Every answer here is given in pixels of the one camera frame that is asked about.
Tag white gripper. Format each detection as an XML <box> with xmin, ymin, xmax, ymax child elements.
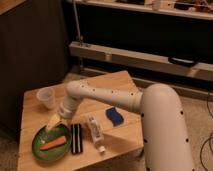
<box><xmin>46</xmin><ymin>97</ymin><xmax>78</xmax><ymax>132</ymax></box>

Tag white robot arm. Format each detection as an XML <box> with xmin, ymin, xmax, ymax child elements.
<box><xmin>46</xmin><ymin>81</ymin><xmax>195</xmax><ymax>171</ymax></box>

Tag green ceramic bowl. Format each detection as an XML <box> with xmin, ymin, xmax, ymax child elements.
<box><xmin>32</xmin><ymin>124</ymin><xmax>71</xmax><ymax>162</ymax></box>

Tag orange carrot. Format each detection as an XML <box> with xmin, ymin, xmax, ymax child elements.
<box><xmin>40</xmin><ymin>136</ymin><xmax>66</xmax><ymax>151</ymax></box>

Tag black white striped block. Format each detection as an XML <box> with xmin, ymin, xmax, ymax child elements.
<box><xmin>71</xmin><ymin>124</ymin><xmax>83</xmax><ymax>155</ymax></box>

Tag white plastic cup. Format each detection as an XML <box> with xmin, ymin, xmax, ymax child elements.
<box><xmin>36</xmin><ymin>87</ymin><xmax>55</xmax><ymax>110</ymax></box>

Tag white toothpaste tube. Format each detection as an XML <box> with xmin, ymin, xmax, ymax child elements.
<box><xmin>87</xmin><ymin>116</ymin><xmax>106</xmax><ymax>154</ymax></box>

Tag wooden table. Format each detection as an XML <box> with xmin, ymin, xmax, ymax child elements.
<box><xmin>17</xmin><ymin>90</ymin><xmax>143</xmax><ymax>171</ymax></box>

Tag blue sponge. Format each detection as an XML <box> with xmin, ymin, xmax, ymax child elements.
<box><xmin>106</xmin><ymin>107</ymin><xmax>124</xmax><ymax>126</ymax></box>

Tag vertical metal pole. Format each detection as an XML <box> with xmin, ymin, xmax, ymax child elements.
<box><xmin>72</xmin><ymin>0</ymin><xmax>84</xmax><ymax>71</ymax></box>

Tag black handle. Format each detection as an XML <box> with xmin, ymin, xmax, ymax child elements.
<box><xmin>168</xmin><ymin>57</ymin><xmax>198</xmax><ymax>67</ymax></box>

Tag black floor cable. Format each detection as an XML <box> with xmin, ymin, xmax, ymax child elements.
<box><xmin>199</xmin><ymin>89</ymin><xmax>213</xmax><ymax>171</ymax></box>

